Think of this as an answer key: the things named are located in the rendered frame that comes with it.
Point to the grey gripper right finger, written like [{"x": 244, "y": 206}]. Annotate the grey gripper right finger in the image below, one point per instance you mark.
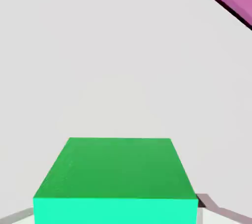
[{"x": 218, "y": 213}]

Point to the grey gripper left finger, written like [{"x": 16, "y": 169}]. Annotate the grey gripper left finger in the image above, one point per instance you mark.
[{"x": 17, "y": 217}]

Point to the small green cube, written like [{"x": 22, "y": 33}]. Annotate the small green cube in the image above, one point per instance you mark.
[{"x": 116, "y": 178}]

